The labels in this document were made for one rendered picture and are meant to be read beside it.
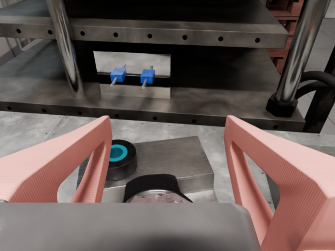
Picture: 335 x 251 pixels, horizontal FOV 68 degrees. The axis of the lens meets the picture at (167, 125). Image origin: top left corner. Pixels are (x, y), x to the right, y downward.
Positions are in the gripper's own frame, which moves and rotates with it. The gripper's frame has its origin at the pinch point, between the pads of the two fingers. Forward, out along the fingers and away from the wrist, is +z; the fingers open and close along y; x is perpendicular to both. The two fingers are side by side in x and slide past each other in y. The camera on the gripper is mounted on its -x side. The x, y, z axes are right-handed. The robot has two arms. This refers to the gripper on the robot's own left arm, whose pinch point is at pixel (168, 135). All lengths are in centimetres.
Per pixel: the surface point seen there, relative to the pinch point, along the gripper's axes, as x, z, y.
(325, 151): 32, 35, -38
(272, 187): 36, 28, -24
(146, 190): 31.7, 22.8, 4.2
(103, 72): 29, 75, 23
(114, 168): 24.3, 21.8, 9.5
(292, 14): 41, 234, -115
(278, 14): 41, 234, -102
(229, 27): 13, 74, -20
